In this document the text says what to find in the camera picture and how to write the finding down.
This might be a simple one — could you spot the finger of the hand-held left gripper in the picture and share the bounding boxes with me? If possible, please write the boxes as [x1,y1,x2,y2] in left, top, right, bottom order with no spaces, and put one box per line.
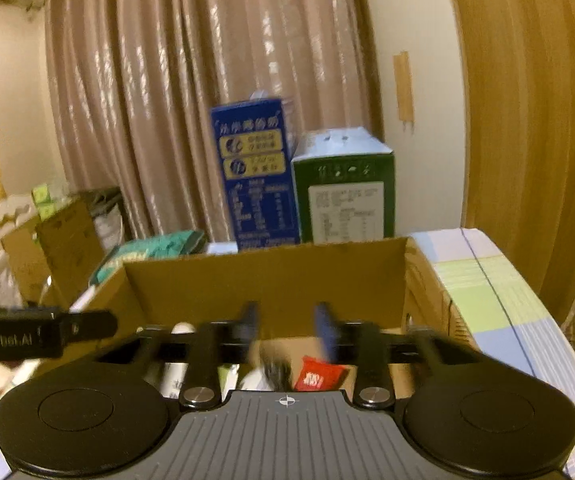
[47,310,119,347]

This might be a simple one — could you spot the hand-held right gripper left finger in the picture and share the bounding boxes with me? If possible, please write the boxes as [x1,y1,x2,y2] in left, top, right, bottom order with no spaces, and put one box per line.
[92,301,263,409]

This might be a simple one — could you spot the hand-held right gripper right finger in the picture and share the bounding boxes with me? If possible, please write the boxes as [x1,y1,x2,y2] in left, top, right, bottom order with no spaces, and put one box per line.
[313,301,484,409]

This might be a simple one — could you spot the large brown cardboard box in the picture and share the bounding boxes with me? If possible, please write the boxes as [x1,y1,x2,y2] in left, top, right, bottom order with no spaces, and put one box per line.
[34,236,484,411]

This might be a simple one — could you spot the red snack packet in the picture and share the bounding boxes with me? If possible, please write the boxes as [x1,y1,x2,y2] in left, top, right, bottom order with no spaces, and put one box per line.
[294,356,347,392]

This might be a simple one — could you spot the desktop with checked tablecloth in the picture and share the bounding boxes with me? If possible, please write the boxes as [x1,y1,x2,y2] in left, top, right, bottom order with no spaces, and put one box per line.
[0,227,575,480]

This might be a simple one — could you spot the small brown cardboard box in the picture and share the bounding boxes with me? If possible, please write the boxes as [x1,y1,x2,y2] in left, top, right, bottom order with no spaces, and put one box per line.
[34,195,106,307]

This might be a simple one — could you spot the teal packet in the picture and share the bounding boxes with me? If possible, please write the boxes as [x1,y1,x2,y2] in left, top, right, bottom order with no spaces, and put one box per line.
[90,230,207,287]

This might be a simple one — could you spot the grey and white bags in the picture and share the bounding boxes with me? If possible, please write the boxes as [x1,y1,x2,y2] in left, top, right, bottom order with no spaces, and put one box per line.
[81,187,126,252]

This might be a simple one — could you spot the dark green carton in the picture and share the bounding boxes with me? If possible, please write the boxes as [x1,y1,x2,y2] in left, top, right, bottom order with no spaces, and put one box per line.
[291,127,397,245]

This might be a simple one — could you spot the tall blue carton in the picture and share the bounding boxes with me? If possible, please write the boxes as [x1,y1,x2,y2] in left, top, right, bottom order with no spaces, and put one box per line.
[210,92,303,252]

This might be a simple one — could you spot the brown tape strip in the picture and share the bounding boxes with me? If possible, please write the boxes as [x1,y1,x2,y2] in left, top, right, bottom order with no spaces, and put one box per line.
[393,51,415,132]

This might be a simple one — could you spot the beige curtain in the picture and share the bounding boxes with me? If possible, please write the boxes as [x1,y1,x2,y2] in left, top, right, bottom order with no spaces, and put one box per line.
[42,0,386,242]

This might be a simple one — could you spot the wooden door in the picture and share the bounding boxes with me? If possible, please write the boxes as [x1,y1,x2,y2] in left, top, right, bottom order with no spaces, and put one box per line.
[442,0,575,327]

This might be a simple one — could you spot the cardboard box with handle cutout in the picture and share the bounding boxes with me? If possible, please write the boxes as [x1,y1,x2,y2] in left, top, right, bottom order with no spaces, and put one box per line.
[0,195,50,307]

